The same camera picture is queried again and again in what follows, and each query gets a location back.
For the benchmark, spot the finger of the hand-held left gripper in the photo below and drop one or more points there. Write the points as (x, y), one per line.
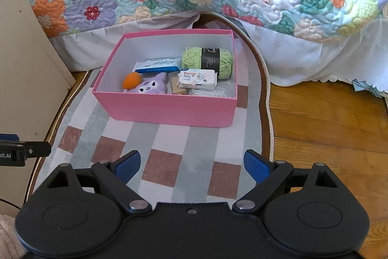
(38, 149)

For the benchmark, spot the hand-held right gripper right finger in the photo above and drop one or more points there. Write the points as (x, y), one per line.
(257, 166)

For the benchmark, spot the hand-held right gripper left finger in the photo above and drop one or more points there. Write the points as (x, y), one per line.
(128, 165)

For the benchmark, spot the pink cardboard box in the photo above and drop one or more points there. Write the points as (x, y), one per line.
(169, 110)

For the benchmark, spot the purple plush toy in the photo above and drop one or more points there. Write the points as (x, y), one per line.
(150, 86)

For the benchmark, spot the orange ball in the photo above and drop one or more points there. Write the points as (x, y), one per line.
(132, 81)

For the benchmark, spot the clear floss picks box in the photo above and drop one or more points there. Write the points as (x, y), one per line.
(209, 92)

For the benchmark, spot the gold capped beige bottle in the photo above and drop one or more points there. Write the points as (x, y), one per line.
(177, 86)

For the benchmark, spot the blue wet wipes pack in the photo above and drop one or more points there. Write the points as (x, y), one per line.
(157, 65)

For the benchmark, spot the small white tissue pack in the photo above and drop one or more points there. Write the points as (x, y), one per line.
(197, 79)

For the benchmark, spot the green yarn ball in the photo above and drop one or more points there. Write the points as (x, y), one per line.
(194, 58)

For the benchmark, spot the checkered oval rug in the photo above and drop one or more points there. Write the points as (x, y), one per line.
(169, 149)

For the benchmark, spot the pink fuzzy garment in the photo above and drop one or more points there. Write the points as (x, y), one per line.
(9, 234)

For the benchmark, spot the beige wooden board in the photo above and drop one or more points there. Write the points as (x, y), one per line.
(24, 64)

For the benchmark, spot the crumpled papers pile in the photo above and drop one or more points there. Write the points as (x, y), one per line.
(371, 89)

